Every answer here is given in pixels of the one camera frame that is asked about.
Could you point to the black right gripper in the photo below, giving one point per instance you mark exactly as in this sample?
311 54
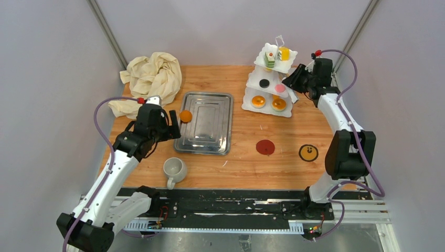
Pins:
292 80

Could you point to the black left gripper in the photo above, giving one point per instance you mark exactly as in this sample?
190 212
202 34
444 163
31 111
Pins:
171 130

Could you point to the white ceramic mug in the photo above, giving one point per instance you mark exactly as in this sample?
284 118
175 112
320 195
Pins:
175 171

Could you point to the pink sandwich cookie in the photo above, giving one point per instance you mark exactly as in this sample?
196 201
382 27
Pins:
280 88

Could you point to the yellow cake slice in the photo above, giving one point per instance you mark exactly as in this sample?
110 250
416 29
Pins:
283 53

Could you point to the orange topped tart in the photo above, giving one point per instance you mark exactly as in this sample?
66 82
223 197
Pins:
258 102
279 105

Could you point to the green layered cake slice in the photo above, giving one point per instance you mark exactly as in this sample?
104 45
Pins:
269 60

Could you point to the black sandwich cookie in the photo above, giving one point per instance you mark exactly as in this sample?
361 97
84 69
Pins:
264 83

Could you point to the white and metal tongs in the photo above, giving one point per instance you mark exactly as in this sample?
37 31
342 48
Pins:
294 98

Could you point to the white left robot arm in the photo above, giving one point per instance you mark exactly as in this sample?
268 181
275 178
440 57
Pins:
93 224

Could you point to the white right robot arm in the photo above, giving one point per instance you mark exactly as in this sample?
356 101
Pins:
351 146

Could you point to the orange ball fruit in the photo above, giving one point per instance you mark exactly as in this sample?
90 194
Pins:
185 116

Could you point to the stainless steel tray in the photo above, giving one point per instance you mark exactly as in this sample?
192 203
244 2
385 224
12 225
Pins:
209 131

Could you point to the white three-tier dessert stand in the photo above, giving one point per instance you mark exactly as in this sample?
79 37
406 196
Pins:
265 93

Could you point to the cream crumpled cloth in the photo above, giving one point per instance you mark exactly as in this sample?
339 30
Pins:
157 75

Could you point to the red apple coaster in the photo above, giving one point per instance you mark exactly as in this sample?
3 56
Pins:
265 147

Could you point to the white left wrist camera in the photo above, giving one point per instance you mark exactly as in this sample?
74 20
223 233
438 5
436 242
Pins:
155 100

